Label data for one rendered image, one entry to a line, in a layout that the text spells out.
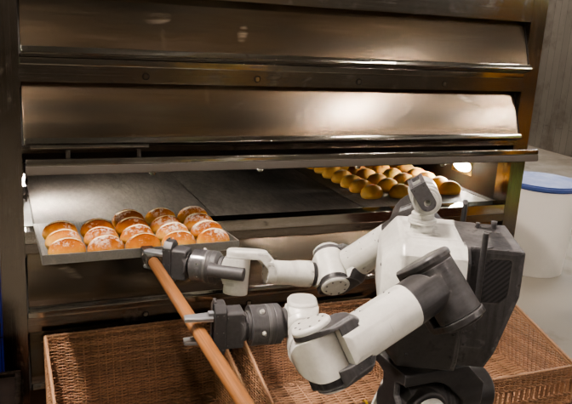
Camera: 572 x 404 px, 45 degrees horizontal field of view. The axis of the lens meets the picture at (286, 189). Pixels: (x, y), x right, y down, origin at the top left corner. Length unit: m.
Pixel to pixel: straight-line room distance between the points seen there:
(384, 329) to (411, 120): 1.36
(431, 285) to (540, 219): 4.27
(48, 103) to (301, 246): 0.99
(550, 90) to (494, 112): 9.35
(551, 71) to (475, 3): 9.51
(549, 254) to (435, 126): 3.25
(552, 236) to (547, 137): 6.54
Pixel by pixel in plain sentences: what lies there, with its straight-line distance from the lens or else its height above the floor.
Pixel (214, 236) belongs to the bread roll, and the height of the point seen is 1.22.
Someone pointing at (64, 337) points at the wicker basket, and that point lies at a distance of 2.29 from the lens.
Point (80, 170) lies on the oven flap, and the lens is 2.01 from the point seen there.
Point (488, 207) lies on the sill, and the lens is 2.83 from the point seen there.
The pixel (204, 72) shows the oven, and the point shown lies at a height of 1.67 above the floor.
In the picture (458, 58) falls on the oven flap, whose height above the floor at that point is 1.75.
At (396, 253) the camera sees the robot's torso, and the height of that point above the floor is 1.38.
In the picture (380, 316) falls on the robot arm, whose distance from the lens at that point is 1.27.
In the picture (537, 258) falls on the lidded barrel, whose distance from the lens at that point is 5.68.
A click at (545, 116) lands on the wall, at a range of 12.15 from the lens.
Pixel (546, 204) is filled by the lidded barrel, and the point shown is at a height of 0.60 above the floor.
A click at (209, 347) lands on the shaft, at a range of 1.40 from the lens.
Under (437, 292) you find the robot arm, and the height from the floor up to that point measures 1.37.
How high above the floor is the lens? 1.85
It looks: 14 degrees down
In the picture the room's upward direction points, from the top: 4 degrees clockwise
